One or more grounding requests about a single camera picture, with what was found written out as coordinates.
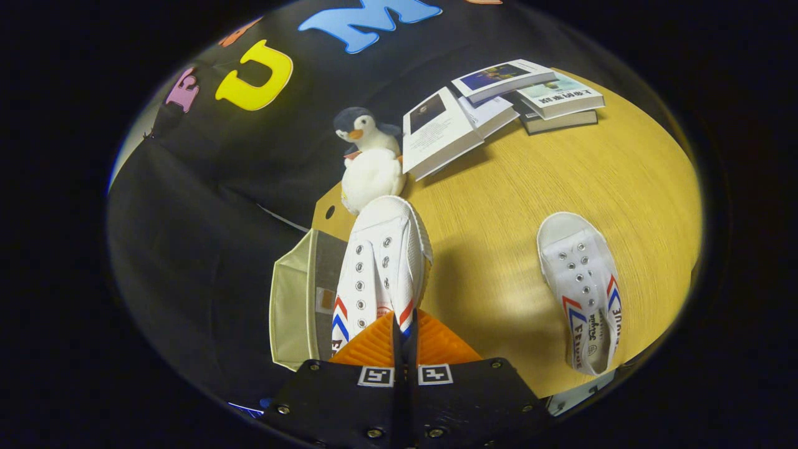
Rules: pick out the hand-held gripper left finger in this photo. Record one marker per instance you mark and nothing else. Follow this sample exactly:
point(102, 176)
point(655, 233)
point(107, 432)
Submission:
point(343, 405)

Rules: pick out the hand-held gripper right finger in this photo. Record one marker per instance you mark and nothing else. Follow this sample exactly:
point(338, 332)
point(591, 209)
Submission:
point(474, 405)

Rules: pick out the penguin plush toy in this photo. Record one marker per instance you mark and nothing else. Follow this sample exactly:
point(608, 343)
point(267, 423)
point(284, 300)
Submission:
point(365, 131)

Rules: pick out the book with pale green cover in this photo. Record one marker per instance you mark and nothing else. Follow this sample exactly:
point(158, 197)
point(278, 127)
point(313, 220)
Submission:
point(561, 96)

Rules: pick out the white canvas shoe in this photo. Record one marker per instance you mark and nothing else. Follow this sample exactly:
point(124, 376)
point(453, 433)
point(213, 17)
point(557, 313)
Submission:
point(583, 287)
point(380, 262)

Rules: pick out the white book with portrait cover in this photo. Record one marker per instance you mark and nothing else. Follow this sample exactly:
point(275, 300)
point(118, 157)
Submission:
point(436, 134)

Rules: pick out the grey fabric storage box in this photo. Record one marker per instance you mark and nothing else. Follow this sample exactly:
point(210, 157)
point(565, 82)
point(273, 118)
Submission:
point(293, 299)

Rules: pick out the white round plush toy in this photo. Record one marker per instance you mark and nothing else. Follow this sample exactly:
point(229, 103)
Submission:
point(372, 178)

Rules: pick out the dark grey book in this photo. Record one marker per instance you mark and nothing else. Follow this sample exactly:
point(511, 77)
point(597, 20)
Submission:
point(558, 121)

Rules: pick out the book with blue picture cover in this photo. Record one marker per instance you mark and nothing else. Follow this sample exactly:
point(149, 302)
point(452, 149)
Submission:
point(499, 78)

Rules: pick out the plain white book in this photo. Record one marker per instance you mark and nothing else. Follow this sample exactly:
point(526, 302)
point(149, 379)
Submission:
point(489, 112)

